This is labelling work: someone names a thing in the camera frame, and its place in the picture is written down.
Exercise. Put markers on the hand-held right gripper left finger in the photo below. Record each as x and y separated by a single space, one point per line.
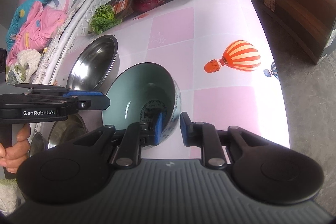
157 129

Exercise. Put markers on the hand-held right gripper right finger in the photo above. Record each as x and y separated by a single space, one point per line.
185 132

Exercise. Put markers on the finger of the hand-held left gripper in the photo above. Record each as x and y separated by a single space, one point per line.
97 103
84 94

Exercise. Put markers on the medium steel bowl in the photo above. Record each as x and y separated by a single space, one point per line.
92 64
68 132

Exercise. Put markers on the large steel bowl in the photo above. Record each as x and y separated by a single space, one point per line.
38 144

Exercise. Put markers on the green ceramic bowl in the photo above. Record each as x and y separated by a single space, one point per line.
136 87

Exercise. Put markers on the person's left hand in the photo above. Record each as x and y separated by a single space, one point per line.
13 150

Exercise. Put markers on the white fuzzy cloth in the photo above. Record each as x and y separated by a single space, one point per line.
29 60

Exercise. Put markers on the green lettuce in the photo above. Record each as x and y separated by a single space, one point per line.
103 19

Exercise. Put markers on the pink and blue blanket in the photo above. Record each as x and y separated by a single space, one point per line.
42 16

